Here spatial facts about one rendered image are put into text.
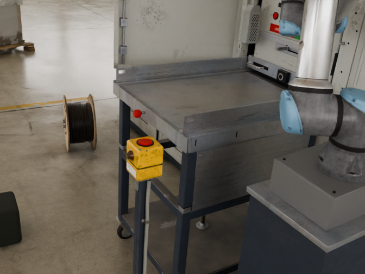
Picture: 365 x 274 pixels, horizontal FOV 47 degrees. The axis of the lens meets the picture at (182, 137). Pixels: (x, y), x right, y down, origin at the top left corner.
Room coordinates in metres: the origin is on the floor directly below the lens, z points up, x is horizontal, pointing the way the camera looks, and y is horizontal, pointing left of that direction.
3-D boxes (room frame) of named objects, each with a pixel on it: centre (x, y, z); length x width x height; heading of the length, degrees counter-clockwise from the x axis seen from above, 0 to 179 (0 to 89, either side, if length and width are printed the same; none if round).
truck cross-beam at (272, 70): (1.87, -0.46, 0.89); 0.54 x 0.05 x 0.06; 33
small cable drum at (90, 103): (2.68, 0.74, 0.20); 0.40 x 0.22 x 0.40; 21
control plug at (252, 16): (2.00, -0.28, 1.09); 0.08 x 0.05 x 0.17; 123
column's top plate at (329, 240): (1.07, -0.43, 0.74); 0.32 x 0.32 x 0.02; 34
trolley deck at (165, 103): (1.66, -0.13, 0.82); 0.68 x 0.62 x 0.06; 123
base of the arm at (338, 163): (1.07, -0.47, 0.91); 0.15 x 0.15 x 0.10
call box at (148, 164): (1.05, 0.10, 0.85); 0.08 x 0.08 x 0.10; 33
